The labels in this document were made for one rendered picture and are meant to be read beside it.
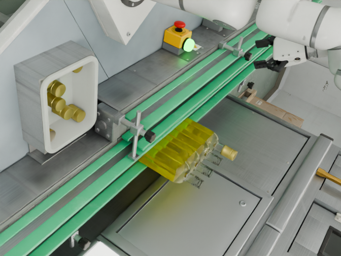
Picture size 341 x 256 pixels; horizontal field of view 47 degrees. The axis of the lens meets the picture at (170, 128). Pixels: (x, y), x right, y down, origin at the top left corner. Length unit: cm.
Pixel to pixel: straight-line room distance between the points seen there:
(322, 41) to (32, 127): 67
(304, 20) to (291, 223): 73
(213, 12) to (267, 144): 83
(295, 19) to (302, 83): 680
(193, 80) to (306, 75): 630
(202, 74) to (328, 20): 60
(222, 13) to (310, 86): 676
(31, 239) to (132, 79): 55
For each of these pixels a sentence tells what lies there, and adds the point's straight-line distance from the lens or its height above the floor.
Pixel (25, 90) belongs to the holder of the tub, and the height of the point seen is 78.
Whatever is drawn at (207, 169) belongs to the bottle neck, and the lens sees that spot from 116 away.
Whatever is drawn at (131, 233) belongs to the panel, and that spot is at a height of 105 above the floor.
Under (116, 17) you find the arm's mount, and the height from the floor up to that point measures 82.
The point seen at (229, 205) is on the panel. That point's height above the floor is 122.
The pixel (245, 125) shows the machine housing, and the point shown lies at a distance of 165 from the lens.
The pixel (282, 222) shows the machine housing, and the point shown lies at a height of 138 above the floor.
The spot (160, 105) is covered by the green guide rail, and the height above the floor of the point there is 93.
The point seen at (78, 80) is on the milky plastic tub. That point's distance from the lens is 103.
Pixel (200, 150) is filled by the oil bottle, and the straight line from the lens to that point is 120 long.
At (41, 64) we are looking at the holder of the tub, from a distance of 92.
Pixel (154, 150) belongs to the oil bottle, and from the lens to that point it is 116.
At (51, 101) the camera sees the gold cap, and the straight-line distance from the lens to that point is 98.
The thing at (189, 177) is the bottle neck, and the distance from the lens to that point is 113.
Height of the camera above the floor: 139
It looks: 21 degrees down
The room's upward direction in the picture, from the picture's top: 119 degrees clockwise
